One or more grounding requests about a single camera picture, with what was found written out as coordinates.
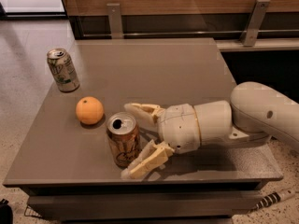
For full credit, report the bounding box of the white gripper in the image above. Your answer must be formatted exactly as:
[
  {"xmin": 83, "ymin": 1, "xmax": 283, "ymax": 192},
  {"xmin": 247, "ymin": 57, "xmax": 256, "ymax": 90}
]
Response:
[{"xmin": 121, "ymin": 103, "xmax": 201, "ymax": 179}]

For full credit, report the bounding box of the orange soda can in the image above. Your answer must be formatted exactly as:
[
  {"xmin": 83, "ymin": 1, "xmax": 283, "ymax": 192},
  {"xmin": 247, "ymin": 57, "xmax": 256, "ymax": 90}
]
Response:
[{"xmin": 107, "ymin": 112, "xmax": 141, "ymax": 168}]

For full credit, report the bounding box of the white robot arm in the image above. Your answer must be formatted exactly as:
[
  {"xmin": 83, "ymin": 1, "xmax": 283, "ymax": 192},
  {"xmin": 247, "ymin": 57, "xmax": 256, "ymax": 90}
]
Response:
[{"xmin": 121, "ymin": 82, "xmax": 299, "ymax": 179}]

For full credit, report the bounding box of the green white soda can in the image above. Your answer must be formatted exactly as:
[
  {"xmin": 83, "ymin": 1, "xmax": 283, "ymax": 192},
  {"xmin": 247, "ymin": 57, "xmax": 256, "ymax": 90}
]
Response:
[{"xmin": 47, "ymin": 49, "xmax": 79, "ymax": 92}]

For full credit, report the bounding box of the orange fruit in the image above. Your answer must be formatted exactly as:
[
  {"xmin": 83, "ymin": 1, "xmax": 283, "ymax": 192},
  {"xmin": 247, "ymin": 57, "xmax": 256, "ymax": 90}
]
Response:
[{"xmin": 76, "ymin": 96, "xmax": 104, "ymax": 125}]

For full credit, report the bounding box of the grey low table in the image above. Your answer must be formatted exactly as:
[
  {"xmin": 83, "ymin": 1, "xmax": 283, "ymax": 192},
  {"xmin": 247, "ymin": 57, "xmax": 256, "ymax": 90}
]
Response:
[{"xmin": 4, "ymin": 38, "xmax": 282, "ymax": 224}]

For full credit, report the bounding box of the black object bottom left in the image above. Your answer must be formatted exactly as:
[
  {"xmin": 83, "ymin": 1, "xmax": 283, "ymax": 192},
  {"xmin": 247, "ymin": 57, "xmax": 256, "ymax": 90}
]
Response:
[{"xmin": 0, "ymin": 199, "xmax": 13, "ymax": 224}]

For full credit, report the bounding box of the left metal bracket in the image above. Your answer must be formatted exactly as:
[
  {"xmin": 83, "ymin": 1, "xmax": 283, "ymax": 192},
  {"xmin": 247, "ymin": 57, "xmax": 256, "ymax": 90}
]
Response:
[{"xmin": 107, "ymin": 3, "xmax": 123, "ymax": 39}]

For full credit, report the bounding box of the metal bracket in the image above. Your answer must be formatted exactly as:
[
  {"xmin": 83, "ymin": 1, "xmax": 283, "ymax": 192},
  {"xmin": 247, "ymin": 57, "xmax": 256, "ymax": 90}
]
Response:
[
  {"xmin": 107, "ymin": 3, "xmax": 123, "ymax": 39},
  {"xmin": 240, "ymin": 0, "xmax": 270, "ymax": 47}
]

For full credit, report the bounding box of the right metal bracket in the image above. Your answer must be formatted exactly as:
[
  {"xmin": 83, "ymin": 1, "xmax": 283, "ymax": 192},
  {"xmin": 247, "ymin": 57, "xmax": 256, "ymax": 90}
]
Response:
[{"xmin": 240, "ymin": 0, "xmax": 270, "ymax": 47}]

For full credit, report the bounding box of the striped black white cable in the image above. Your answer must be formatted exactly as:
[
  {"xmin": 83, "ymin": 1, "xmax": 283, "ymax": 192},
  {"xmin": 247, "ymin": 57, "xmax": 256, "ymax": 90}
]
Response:
[{"xmin": 249, "ymin": 188, "xmax": 297, "ymax": 213}]

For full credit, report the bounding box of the grey metal shelf rail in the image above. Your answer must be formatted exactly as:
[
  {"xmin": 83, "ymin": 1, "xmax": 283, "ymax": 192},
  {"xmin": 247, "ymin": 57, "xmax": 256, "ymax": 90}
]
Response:
[{"xmin": 216, "ymin": 38, "xmax": 299, "ymax": 52}]

